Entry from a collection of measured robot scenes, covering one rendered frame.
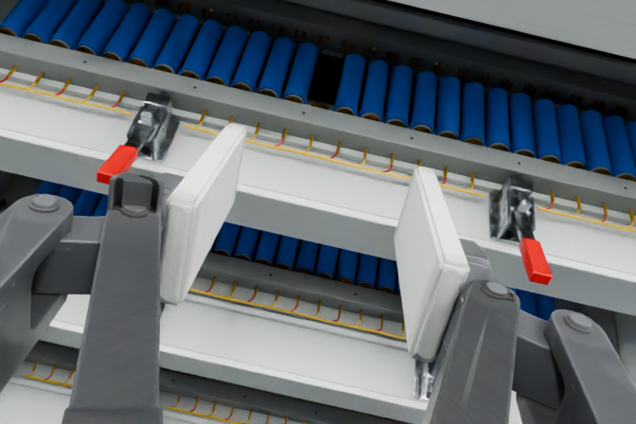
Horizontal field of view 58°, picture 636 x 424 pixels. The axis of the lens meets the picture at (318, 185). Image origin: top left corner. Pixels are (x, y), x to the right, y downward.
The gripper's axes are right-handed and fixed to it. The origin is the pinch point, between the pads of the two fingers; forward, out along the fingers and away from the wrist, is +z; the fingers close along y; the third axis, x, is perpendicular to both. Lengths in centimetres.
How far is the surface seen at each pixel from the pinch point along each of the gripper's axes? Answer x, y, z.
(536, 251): -6.6, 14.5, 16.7
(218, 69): -2.3, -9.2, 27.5
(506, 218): -6.3, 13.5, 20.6
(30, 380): -42, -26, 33
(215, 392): -39, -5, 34
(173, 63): -2.6, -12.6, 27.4
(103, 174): -7.0, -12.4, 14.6
